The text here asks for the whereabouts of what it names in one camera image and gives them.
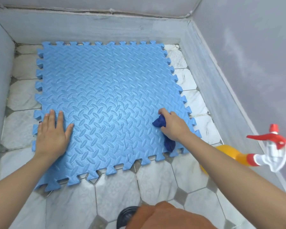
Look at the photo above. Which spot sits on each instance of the person's right hand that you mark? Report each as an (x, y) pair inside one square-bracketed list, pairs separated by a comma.
[(175, 127)]

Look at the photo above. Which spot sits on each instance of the person's left hand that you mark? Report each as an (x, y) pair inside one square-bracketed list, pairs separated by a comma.
[(52, 140)]

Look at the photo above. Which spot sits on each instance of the person's left little finger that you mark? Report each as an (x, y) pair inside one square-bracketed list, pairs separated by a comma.
[(39, 129)]

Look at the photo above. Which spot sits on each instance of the person's right fingers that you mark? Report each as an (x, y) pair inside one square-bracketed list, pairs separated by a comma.
[(165, 113)]

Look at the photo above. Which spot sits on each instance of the person's left thumb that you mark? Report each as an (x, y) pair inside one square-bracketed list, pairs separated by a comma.
[(69, 131)]

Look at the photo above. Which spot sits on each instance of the person's left middle finger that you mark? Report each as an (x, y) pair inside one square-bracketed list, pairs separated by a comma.
[(52, 118)]

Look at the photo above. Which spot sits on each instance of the dark blue cleaning cloth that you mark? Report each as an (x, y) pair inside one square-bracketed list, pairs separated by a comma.
[(160, 122)]

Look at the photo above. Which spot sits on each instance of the blue interlocking foam floor mat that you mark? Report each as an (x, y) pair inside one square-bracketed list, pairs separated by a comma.
[(102, 92)]

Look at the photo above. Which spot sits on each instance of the person's left forearm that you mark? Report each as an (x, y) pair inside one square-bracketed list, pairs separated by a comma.
[(16, 188)]

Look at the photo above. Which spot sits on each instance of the person's right forearm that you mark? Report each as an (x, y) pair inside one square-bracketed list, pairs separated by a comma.
[(236, 178)]

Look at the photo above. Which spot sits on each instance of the yellow spray bottle red trigger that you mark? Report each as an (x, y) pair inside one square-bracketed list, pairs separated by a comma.
[(238, 156)]

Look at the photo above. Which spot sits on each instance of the person's orange trouser leg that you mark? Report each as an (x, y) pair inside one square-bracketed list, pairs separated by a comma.
[(166, 218)]

